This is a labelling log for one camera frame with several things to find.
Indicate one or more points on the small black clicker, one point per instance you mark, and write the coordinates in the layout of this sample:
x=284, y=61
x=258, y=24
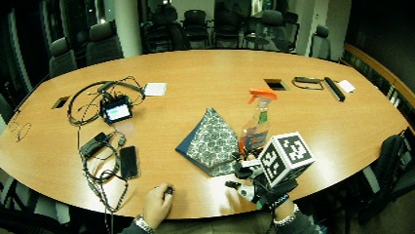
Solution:
x=168, y=190

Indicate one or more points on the silver wristwatch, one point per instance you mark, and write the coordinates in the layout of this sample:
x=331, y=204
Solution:
x=143, y=224

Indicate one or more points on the white marker cube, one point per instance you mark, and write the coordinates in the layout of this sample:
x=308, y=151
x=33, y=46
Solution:
x=287, y=157

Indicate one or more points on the patterned pyramid cushion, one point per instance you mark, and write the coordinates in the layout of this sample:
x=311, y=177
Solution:
x=211, y=143

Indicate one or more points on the orange trigger spray bottle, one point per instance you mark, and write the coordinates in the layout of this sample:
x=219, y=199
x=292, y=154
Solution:
x=255, y=130

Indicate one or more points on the black smartphone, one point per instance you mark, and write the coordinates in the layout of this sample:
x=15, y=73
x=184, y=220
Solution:
x=129, y=162

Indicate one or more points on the person's trousers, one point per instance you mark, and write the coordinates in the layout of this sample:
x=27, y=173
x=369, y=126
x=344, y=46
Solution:
x=215, y=226

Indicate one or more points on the black power adapter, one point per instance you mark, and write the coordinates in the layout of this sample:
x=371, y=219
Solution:
x=93, y=144

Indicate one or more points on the small black screen device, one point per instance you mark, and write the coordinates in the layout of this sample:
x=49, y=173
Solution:
x=115, y=112

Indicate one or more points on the black chair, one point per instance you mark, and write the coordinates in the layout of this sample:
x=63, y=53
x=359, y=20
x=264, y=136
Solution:
x=25, y=217

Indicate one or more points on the white square pad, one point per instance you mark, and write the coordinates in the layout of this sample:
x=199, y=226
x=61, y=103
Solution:
x=154, y=89

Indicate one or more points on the long black bar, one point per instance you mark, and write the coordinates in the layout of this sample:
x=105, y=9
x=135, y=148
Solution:
x=335, y=88

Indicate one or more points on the small white card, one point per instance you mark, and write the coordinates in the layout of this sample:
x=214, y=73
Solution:
x=345, y=86

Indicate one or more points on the thin-framed eyeglasses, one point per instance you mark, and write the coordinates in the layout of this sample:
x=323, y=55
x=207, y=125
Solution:
x=22, y=131

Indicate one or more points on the row of office chairs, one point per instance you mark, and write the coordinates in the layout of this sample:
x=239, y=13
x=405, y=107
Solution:
x=103, y=40

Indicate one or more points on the white pillar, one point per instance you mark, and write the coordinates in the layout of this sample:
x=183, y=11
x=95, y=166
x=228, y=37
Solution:
x=127, y=29

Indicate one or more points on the wooden wall ledge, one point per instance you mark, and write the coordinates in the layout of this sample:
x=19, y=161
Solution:
x=380, y=71

